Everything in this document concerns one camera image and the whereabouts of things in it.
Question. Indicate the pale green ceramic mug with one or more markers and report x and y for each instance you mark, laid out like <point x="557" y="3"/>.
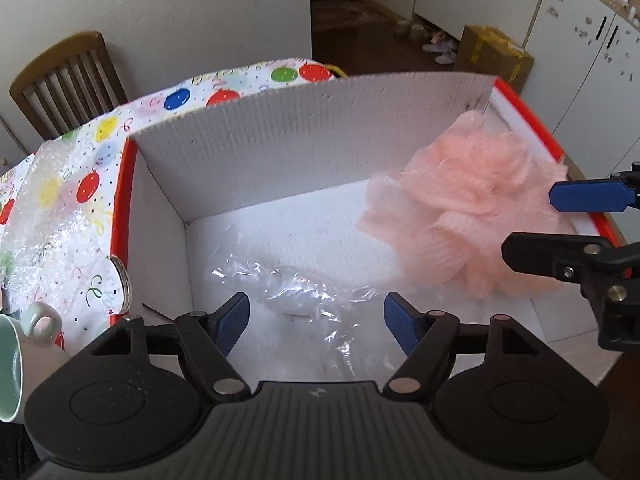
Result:
<point x="29" y="355"/>

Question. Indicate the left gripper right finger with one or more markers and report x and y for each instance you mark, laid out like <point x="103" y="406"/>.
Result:
<point x="427" y="340"/>

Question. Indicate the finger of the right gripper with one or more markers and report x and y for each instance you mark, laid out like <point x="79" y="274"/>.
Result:
<point x="613" y="194"/>
<point x="602" y="270"/>

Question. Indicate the white tall cabinets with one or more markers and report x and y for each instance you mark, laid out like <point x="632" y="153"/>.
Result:
<point x="584" y="84"/>

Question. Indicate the brown wooden chair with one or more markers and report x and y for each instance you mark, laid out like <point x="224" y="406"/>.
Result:
<point x="67" y="85"/>

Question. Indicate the clear bubble wrap sheet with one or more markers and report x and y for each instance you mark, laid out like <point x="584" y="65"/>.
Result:
<point x="340" y="330"/>

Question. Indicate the pink mesh bath pouf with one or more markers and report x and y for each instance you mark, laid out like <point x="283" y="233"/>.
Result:
<point x="447" y="213"/>

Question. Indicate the yellow rim trash bin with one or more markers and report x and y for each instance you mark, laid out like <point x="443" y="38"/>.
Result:
<point x="336" y="71"/>

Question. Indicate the balloon pattern tablecloth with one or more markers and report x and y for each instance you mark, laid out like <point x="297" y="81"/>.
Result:
<point x="58" y="204"/>

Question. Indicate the brown cardboard box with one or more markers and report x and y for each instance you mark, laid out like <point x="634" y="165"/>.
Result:
<point x="487" y="50"/>

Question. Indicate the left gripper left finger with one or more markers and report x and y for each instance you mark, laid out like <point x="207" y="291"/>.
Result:
<point x="206" y="339"/>

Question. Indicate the purple slippers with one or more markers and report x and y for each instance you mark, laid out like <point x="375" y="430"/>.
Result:
<point x="443" y="47"/>

